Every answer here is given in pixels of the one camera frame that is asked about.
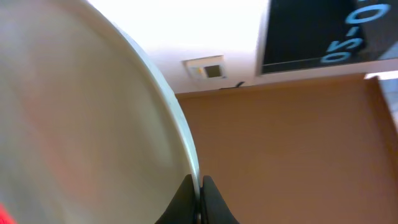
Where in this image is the light green plate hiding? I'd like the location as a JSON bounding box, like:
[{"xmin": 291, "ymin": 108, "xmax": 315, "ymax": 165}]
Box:
[{"xmin": 1, "ymin": 1, "xmax": 200, "ymax": 224}]

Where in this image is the dark wall screen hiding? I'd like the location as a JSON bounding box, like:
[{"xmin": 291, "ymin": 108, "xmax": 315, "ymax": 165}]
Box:
[{"xmin": 260, "ymin": 0, "xmax": 397, "ymax": 74}]

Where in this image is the white wall control panel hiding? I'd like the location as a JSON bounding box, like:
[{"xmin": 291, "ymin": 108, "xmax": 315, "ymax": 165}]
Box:
[{"xmin": 183, "ymin": 55, "xmax": 226, "ymax": 80}]

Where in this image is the red plastic tray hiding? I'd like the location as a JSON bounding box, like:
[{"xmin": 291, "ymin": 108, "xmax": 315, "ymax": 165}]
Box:
[{"xmin": 0, "ymin": 204, "xmax": 17, "ymax": 224}]

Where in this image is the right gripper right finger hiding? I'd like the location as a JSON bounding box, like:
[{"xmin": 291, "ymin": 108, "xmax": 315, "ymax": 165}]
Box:
[{"xmin": 200, "ymin": 175, "xmax": 239, "ymax": 224}]

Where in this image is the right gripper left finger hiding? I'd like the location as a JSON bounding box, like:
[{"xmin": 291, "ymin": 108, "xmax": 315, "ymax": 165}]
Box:
[{"xmin": 155, "ymin": 175, "xmax": 197, "ymax": 224}]

